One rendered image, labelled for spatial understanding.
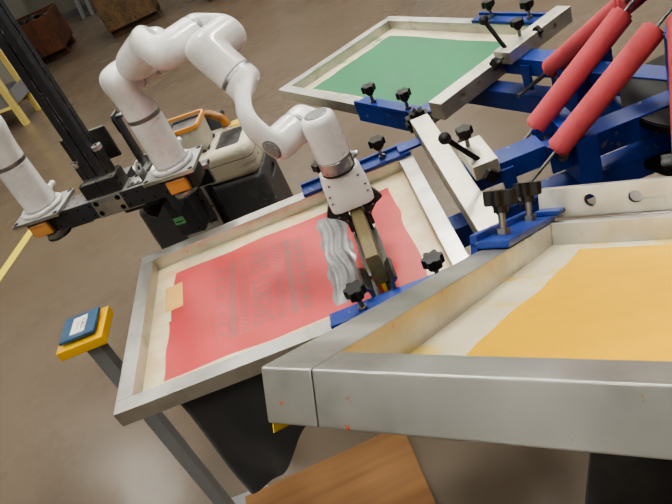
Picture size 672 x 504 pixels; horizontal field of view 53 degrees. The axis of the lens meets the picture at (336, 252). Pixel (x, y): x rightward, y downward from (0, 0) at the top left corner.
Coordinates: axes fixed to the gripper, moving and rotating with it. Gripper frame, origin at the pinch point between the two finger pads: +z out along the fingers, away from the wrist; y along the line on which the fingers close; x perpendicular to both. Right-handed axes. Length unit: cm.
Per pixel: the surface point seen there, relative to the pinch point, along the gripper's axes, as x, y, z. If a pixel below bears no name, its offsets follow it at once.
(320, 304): 15.0, 14.6, 6.0
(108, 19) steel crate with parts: -835, 240, 69
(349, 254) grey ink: 1.8, 5.4, 5.7
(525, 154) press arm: 2.7, -39.0, -2.1
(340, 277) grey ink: 9.0, 8.8, 5.6
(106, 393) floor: -106, 144, 101
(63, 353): -6, 82, 6
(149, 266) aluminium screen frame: -23, 58, 2
